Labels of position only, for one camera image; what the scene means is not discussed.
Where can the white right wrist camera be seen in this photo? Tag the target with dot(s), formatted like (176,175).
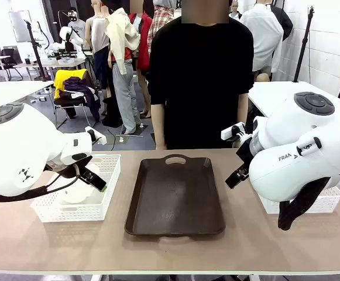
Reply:
(231,131)

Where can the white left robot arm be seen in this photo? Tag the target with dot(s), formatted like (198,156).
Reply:
(26,146)

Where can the figure in red jacket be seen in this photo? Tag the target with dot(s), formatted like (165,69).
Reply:
(144,38)

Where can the dark brown plastic tray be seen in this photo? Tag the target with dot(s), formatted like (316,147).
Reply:
(175,199)

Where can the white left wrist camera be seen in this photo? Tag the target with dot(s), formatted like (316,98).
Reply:
(98,136)

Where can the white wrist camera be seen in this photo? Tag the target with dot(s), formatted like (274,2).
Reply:
(98,136)
(231,131)

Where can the mannequin with cream jacket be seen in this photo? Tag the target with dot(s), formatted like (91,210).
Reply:
(123,44)

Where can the wooden background desk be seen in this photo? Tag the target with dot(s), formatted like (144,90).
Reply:
(55,63)

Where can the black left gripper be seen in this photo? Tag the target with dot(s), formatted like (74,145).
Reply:
(73,171)

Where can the white side table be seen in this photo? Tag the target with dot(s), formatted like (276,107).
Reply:
(8,92)
(275,90)

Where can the person in black shirt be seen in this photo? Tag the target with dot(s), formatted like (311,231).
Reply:
(202,82)

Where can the dark purple garment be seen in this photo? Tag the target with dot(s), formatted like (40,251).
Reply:
(82,86)

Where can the black metal chair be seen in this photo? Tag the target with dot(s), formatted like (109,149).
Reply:
(70,102)

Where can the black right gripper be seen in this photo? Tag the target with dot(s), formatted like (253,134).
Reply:
(245,150)

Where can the whiteboard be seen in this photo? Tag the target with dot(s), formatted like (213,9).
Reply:
(19,26)

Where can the white perforated plastic basket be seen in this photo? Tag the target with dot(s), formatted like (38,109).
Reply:
(70,213)
(327,202)

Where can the white plastic conical flask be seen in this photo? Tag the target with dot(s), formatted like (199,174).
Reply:
(76,194)

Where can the mannequin with white shirt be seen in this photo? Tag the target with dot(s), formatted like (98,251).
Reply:
(263,35)

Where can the mannequin with black jacket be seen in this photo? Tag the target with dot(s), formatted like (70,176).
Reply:
(285,23)

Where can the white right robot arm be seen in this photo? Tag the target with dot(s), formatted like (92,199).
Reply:
(292,164)

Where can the mannequin with plaid shirt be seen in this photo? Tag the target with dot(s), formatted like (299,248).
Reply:
(158,20)

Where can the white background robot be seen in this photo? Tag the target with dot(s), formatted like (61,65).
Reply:
(70,35)

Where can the grey mannequin base plate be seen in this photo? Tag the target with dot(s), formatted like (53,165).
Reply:
(120,140)

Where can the black office chair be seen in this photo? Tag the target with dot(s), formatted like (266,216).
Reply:
(8,63)

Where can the black tripod stand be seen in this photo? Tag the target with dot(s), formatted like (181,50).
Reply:
(36,52)
(303,44)

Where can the mannequin with white tank top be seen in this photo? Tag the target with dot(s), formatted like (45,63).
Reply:
(99,32)

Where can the yellow garment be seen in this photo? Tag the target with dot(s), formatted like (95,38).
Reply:
(60,79)

